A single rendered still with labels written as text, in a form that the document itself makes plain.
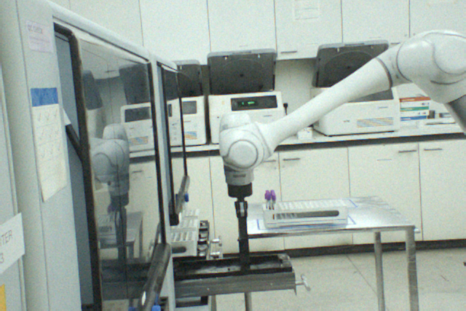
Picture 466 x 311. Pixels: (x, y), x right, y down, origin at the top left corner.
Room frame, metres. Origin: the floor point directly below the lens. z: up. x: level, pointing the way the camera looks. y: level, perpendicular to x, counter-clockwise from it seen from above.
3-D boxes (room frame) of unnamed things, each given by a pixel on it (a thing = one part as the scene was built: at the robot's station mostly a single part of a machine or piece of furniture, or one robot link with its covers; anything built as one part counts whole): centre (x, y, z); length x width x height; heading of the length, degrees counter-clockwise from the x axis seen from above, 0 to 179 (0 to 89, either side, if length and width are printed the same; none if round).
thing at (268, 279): (1.47, 0.17, 0.78); 0.73 x 0.14 x 0.09; 92
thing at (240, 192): (1.51, -0.01, 1.00); 0.08 x 0.07 x 0.09; 2
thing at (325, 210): (1.86, -0.24, 0.85); 0.30 x 0.10 x 0.06; 89
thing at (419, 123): (3.94, -1.56, 0.93); 0.30 x 0.10 x 0.06; 83
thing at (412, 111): (4.26, -1.47, 1.01); 0.23 x 0.12 x 0.08; 91
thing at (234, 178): (1.51, -0.01, 1.07); 0.09 x 0.09 x 0.06
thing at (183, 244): (1.62, 0.29, 0.83); 0.30 x 0.10 x 0.06; 91
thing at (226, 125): (1.50, -0.01, 1.18); 0.13 x 0.11 x 0.16; 3
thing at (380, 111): (4.10, -0.96, 1.25); 0.62 x 0.56 x 0.69; 1
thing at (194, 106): (4.06, 0.48, 1.22); 0.62 x 0.56 x 0.64; 0
